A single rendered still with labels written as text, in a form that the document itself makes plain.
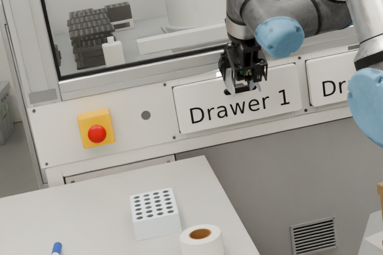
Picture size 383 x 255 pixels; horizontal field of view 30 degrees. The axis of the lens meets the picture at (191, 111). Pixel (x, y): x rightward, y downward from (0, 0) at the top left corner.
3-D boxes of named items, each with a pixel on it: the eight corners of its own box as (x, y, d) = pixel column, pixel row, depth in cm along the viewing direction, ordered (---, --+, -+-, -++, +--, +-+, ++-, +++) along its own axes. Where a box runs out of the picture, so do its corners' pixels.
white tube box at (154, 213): (182, 231, 130) (178, 213, 129) (136, 241, 129) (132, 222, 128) (174, 204, 141) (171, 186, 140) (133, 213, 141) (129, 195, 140)
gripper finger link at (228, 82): (225, 111, 155) (231, 82, 148) (218, 90, 159) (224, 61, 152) (239, 109, 156) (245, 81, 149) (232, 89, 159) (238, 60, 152)
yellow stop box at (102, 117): (115, 144, 158) (109, 113, 156) (84, 150, 157) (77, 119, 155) (114, 136, 163) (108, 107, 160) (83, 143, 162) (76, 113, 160)
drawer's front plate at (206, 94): (302, 109, 167) (297, 64, 163) (180, 134, 163) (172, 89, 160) (300, 107, 168) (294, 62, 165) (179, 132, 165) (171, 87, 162)
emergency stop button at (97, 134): (108, 142, 155) (104, 124, 154) (89, 145, 154) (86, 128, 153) (107, 138, 158) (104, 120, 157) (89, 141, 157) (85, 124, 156)
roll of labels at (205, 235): (174, 259, 120) (170, 238, 119) (202, 241, 125) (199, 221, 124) (204, 270, 115) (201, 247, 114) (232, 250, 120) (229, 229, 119)
